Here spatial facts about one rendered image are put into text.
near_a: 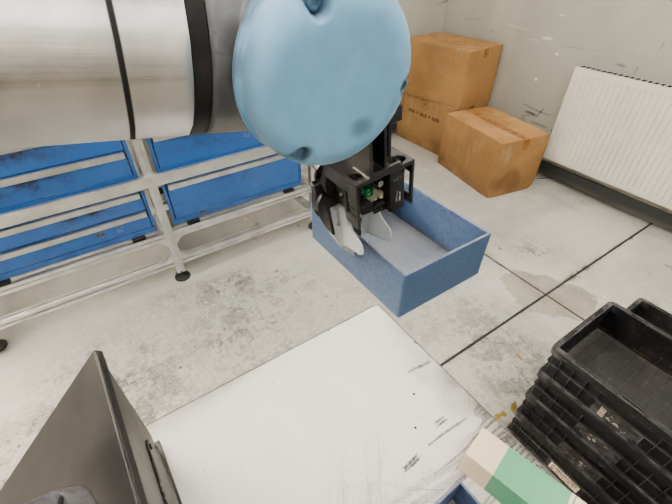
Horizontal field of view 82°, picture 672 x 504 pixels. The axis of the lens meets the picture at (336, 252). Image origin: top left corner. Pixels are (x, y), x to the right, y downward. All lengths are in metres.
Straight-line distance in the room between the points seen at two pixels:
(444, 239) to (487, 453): 0.37
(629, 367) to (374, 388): 0.79
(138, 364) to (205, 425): 1.11
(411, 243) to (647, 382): 0.93
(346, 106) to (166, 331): 1.87
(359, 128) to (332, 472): 0.67
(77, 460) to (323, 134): 0.53
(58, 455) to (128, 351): 1.35
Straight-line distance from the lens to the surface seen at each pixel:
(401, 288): 0.45
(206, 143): 1.93
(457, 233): 0.57
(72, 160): 1.85
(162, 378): 1.84
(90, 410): 0.61
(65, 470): 0.64
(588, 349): 1.38
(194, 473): 0.81
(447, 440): 0.82
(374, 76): 0.17
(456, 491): 0.75
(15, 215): 1.91
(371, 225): 0.48
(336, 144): 0.17
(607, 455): 1.32
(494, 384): 1.80
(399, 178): 0.39
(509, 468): 0.77
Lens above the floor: 1.43
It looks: 40 degrees down
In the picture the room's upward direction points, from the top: straight up
